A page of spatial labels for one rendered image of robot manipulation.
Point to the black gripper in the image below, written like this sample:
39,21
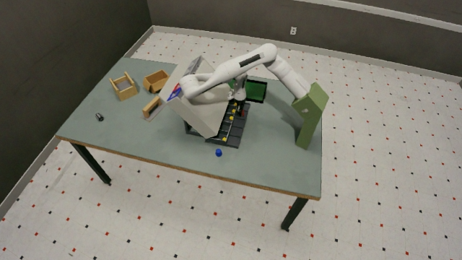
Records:
240,105

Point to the tan cardboard box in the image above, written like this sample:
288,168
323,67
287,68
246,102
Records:
123,87

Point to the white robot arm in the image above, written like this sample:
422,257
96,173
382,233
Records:
237,68

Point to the open brown cardboard box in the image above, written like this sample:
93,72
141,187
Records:
153,78

